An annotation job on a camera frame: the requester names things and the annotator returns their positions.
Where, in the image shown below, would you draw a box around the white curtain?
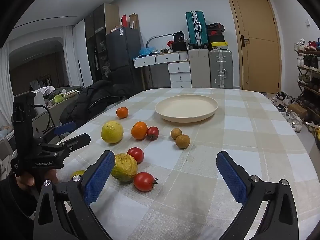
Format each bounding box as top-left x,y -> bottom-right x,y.
0,47 -> 14,128
62,25 -> 87,88

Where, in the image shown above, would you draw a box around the beige suitcase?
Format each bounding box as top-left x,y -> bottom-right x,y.
188,48 -> 210,88

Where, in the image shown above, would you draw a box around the person's left hand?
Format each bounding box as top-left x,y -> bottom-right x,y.
15,169 -> 58,193

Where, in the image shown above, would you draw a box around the teal suitcase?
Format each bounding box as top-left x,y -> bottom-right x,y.
185,11 -> 208,47

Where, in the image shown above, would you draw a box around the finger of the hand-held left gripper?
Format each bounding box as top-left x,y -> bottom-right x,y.
37,133 -> 91,157
35,122 -> 77,140

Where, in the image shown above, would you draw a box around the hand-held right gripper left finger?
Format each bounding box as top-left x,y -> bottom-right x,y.
33,150 -> 116,240

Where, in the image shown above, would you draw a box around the black jacket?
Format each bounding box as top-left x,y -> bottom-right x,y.
60,80 -> 130,128

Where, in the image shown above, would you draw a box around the white desk with drawers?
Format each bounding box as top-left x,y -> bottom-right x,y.
133,51 -> 188,90

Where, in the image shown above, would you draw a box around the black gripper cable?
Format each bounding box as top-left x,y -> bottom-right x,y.
33,104 -> 55,134

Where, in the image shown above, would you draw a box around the smooth yellow passion fruit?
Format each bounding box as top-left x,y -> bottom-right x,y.
101,121 -> 124,144

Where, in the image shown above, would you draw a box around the silver suitcase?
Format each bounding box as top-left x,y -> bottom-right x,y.
209,49 -> 233,89

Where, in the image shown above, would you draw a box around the white drawer cabinet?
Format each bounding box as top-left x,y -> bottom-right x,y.
167,61 -> 192,88

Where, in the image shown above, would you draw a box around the white cloth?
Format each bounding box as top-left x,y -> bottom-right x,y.
32,86 -> 55,96

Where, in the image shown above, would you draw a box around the red tomato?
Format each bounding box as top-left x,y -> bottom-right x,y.
146,126 -> 160,141
133,172 -> 159,193
127,147 -> 145,164

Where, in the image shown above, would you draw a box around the cream round plate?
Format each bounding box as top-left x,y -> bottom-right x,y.
154,94 -> 219,123

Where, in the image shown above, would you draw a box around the yellow black box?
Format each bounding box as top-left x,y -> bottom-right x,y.
211,41 -> 228,51

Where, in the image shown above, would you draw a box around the scattered loose shoes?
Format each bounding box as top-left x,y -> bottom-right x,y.
270,91 -> 304,132

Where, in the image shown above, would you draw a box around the brown cardboard box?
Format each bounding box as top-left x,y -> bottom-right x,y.
287,104 -> 308,119

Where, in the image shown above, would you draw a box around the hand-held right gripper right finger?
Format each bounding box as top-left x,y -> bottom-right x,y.
216,151 -> 299,240

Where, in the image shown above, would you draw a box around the row of racked shoes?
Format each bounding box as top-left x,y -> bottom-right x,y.
294,38 -> 320,90

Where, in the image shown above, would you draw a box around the grey arched tube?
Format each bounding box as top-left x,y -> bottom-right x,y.
146,34 -> 173,53

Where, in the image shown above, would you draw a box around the wrinkled yellow-green passion fruit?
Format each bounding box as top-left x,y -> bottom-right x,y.
111,153 -> 138,182

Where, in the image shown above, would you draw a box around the wooden door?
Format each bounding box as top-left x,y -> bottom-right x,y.
224,0 -> 282,94

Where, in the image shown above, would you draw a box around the orange tangerine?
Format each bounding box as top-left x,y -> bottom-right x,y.
131,121 -> 148,140
116,107 -> 129,119

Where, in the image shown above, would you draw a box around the person's left forearm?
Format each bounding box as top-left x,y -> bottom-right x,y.
0,172 -> 40,240

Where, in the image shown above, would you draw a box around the dark grey refrigerator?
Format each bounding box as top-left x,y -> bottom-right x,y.
105,26 -> 143,90

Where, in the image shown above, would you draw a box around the dark wardrobe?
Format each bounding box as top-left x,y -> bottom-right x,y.
84,3 -> 120,84

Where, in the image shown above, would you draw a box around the wooden shoe rack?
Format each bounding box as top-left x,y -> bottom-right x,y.
296,50 -> 320,123

